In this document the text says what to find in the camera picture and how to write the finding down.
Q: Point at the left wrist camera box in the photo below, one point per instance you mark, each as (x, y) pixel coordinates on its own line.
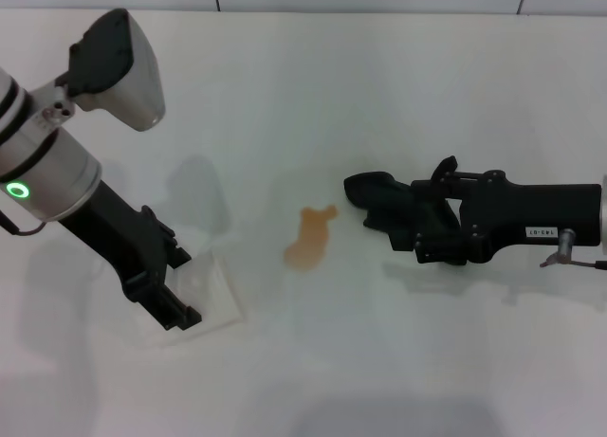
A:
(137, 77)

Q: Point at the brown water stain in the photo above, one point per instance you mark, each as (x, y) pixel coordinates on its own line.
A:
(306, 242)

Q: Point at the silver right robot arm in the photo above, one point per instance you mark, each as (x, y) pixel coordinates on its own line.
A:
(604, 214)

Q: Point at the dark blue rag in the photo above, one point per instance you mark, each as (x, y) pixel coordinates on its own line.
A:
(379, 190)

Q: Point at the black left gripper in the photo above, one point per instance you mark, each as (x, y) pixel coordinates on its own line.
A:
(123, 238)

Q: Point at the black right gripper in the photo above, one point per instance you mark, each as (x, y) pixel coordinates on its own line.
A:
(521, 209)

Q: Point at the white paper cup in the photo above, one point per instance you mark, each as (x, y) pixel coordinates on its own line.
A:
(213, 290)

